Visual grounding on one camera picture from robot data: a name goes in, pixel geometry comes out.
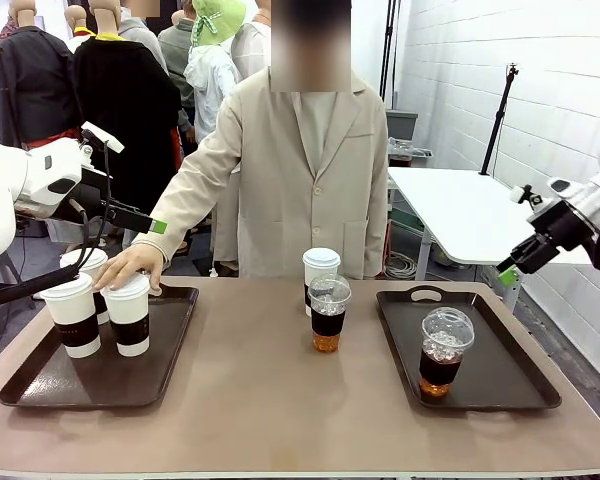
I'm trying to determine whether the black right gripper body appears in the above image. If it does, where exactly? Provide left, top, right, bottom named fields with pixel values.
left=527, top=198, right=600, bottom=252

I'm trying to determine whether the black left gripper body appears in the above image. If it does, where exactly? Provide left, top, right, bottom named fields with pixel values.
left=49, top=168, right=113, bottom=226

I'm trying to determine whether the white lidded paper coffee cup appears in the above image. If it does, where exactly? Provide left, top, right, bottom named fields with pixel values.
left=302, top=247, right=342, bottom=318
left=39, top=272, right=102, bottom=360
left=59, top=247, right=111, bottom=325
left=99, top=273, right=152, bottom=358

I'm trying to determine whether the clear iced coffee cup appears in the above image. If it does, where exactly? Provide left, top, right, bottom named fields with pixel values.
left=307, top=273, right=353, bottom=354
left=418, top=306, right=476, bottom=399

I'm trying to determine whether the person's right beige-sleeved forearm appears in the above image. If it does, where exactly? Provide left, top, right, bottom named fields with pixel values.
left=132, top=149, right=221, bottom=262

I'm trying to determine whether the dark brown plastic tray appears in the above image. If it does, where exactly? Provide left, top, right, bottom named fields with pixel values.
left=375, top=284, right=563, bottom=411
left=0, top=284, right=200, bottom=409

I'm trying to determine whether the person's right hand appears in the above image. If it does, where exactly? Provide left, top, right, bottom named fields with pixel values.
left=93, top=243, right=166, bottom=294

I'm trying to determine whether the large white table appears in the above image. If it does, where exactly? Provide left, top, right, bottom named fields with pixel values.
left=387, top=166, right=600, bottom=311

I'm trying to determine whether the mannequin in black robe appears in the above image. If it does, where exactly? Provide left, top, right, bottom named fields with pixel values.
left=72, top=0, right=187, bottom=251

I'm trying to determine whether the black tripod stand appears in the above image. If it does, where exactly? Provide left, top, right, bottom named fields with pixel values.
left=479, top=63, right=520, bottom=176

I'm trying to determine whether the green crate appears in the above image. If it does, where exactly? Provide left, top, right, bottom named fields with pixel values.
left=389, top=204, right=426, bottom=237

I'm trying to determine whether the mannequin in dark jacket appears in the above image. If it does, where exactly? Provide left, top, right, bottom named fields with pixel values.
left=0, top=0, right=84, bottom=149

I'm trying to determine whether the mannequin in white jacket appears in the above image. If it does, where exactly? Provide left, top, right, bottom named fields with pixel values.
left=183, top=44, right=242, bottom=144

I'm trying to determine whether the clear plastic container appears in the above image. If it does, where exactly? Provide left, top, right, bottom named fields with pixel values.
left=388, top=139, right=434, bottom=169

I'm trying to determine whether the person in gray-green jacket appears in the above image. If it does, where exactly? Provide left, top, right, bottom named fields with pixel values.
left=157, top=9, right=201, bottom=146

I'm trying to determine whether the person in beige coat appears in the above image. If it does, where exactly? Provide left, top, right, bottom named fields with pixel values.
left=132, top=0, right=392, bottom=281

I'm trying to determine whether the person in gray hoodie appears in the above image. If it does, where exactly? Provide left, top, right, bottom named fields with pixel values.
left=117, top=0, right=169, bottom=76

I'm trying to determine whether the gray plastic bin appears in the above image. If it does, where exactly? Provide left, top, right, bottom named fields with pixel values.
left=385, top=109, right=419, bottom=141

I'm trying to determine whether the mannequin with red yellow collar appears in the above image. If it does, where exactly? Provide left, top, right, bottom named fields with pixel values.
left=63, top=4, right=96, bottom=54

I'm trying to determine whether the mannequin in white shirt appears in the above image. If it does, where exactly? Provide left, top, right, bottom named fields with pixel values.
left=229, top=0, right=273, bottom=81

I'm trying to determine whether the green bucket hat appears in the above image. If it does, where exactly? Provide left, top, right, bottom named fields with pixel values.
left=189, top=0, right=247, bottom=47

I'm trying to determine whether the black light stand pole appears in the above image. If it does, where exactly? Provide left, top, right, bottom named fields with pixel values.
left=378, top=0, right=401, bottom=96

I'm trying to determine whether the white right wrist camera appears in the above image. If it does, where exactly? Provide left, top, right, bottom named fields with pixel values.
left=509, top=183, right=546, bottom=211

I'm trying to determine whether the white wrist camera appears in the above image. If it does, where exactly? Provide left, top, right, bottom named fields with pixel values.
left=79, top=121, right=126, bottom=155
left=509, top=183, right=546, bottom=211

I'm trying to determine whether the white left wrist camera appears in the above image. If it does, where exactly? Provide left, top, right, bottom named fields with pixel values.
left=79, top=121, right=126, bottom=155

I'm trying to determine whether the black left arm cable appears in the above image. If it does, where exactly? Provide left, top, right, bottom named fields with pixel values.
left=0, top=142, right=114, bottom=309

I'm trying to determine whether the coiled white cable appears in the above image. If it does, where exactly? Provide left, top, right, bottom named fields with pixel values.
left=383, top=249, right=419, bottom=281

